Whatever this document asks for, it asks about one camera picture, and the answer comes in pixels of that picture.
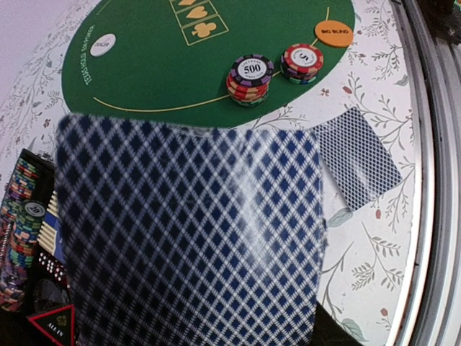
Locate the blue playing card deck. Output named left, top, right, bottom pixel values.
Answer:
left=55, top=115, right=326, bottom=345

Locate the purple black chip stack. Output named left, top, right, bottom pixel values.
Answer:
left=225, top=53, right=274, bottom=107

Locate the red white chip stack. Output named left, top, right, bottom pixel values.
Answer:
left=280, top=43, right=324, bottom=84

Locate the orange big blind button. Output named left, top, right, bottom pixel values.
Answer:
left=314, top=19, right=354, bottom=48

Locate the white dealer button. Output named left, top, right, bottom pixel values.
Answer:
left=89, top=33, right=117, bottom=58

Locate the black poker chip case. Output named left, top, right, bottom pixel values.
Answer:
left=1, top=149, right=82, bottom=345

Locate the green poker felt mat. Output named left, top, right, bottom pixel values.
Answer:
left=61, top=1, right=355, bottom=127

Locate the boxed playing cards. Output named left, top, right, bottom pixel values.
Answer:
left=37, top=191, right=65, bottom=264

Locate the red dice row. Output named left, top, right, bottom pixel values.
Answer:
left=37, top=251, right=68, bottom=287

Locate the poker chip row far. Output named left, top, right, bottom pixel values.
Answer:
left=1, top=158, right=46, bottom=312

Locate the black round button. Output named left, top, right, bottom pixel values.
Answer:
left=32, top=279, right=71, bottom=314

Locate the red triangle all-in marker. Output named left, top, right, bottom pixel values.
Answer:
left=27, top=304, right=76, bottom=346

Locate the front aluminium rail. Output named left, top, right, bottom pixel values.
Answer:
left=388, top=1, right=460, bottom=345

